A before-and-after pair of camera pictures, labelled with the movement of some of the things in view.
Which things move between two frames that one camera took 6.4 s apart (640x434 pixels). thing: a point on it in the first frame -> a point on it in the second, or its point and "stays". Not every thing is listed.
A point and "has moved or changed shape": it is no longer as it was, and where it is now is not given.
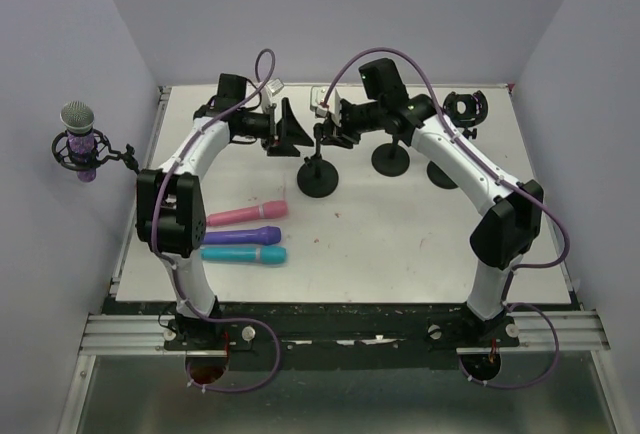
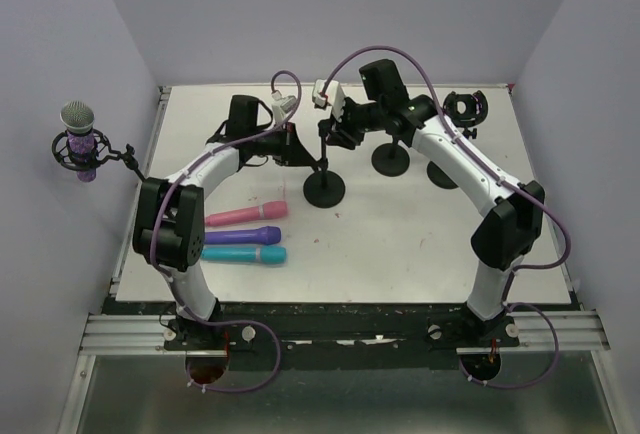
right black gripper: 338,135 stays
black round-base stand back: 390,159 stays
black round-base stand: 317,177 has moved or changed shape
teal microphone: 252,254 stays
